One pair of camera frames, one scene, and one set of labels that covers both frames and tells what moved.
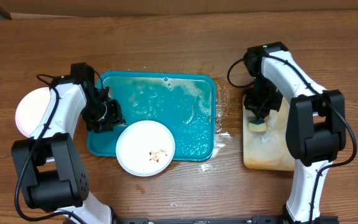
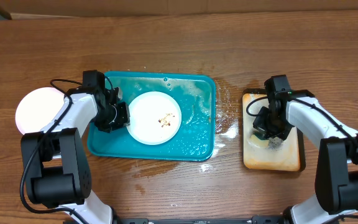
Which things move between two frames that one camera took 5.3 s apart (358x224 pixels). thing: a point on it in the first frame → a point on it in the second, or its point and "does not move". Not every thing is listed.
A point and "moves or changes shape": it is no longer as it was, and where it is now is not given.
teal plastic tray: x=183 y=103 does not move
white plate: x=32 y=109 does not move
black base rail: x=269 y=219 does not move
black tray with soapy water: x=268 y=150 does not move
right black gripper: x=260 y=111 → x=261 y=126
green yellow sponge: x=259 y=127 moves or changes shape
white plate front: x=145 y=149 → x=155 y=118
